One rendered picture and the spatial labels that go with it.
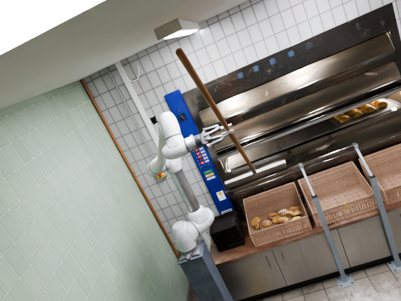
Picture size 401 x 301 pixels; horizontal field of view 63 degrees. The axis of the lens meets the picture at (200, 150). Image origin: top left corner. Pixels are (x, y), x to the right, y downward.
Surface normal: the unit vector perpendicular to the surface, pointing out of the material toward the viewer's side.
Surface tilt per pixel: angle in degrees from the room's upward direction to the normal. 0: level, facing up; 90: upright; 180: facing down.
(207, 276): 90
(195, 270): 90
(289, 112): 70
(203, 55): 90
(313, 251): 90
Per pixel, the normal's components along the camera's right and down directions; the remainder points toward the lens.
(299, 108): -0.19, 0.03
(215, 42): -0.06, 0.35
